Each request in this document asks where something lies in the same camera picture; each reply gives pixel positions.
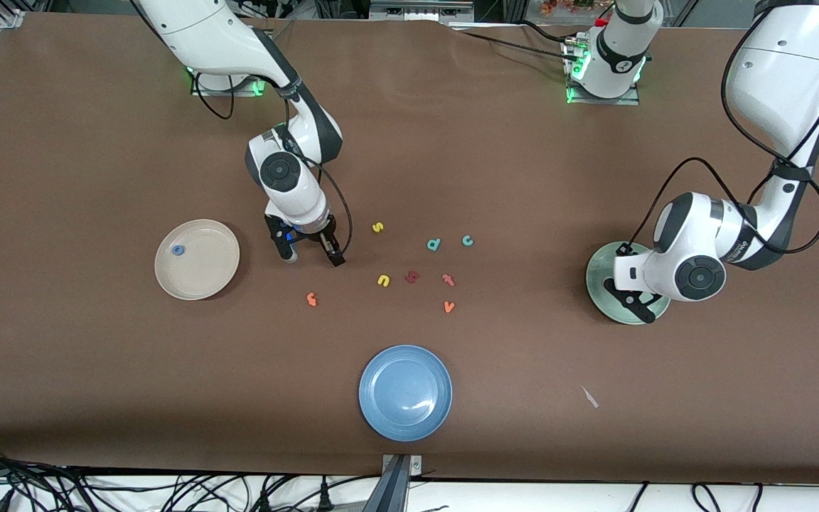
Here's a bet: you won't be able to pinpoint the brown table mat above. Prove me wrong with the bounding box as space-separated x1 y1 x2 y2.
0 13 819 486

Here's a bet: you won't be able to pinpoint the beige round plate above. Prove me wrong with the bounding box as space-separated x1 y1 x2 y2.
154 219 241 301

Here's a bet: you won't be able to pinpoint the blue round plate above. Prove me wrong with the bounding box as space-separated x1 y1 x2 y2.
358 345 454 442

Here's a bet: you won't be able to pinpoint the grey electronics box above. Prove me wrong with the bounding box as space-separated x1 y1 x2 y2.
369 0 476 22

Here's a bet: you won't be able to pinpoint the light green round plate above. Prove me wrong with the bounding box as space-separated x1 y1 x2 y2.
586 241 673 326

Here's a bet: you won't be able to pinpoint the orange flower decoration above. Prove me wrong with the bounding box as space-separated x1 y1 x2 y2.
541 0 613 16

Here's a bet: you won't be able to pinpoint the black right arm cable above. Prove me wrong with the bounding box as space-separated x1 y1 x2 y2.
193 71 352 258

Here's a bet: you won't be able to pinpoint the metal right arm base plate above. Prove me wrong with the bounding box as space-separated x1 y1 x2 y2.
191 70 268 97

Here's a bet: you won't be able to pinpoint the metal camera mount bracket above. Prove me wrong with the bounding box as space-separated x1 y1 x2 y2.
363 454 424 512

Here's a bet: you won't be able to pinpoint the black base cable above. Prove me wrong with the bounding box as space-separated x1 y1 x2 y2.
452 21 581 63

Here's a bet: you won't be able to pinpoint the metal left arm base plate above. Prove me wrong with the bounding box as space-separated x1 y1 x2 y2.
564 39 641 106

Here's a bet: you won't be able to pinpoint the tangled black floor cables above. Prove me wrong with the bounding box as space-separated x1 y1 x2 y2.
0 441 382 512

